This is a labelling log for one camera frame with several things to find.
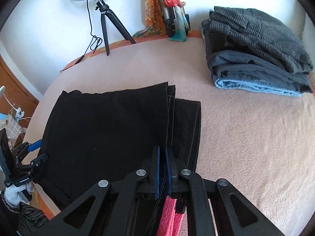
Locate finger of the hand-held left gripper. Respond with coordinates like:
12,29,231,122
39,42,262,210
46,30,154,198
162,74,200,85
31,153,48,168
23,140,43,153

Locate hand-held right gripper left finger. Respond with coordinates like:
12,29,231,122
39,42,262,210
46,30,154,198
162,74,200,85
44,146,161,236

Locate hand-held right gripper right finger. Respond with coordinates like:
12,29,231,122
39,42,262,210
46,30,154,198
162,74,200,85
165,147,287,236

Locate black pants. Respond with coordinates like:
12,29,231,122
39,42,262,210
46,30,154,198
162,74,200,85
33,82,202,236

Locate person's left forearm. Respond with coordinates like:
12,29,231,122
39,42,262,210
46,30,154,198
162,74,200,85
0,192,20,236

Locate folded grey textured pants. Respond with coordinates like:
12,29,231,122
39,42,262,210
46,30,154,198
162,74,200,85
209,6,314,74

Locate person's left hand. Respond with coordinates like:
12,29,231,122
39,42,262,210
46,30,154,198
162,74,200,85
4,183,35,208

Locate beige checkered cloth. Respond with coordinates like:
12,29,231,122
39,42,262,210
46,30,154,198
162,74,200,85
5,114,26,148

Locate white clip lamp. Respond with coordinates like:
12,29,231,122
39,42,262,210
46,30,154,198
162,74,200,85
0,86,25,122

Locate grey striped cloth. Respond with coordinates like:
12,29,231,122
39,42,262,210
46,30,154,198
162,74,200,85
17,203,48,230

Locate peach blanket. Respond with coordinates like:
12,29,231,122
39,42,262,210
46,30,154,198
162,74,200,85
25,33,315,236

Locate folded blue jeans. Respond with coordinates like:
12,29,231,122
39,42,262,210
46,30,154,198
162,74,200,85
199,27,302,97

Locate stack of folded clothes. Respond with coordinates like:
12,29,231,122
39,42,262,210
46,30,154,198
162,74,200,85
202,21,313,94

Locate silver and black tripod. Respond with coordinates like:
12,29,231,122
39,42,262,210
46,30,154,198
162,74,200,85
161,4,190,40

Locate orange patterned scarf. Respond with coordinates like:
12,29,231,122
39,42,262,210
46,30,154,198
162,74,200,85
133,0,170,38

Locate tripod with colourful scarves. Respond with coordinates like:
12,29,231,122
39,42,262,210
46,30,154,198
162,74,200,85
154,0,191,42

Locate black ring light cable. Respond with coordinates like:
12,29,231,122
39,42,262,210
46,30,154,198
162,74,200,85
60,0,102,73

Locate black ring light tripod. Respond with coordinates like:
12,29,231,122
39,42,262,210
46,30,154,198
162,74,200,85
92,0,136,56

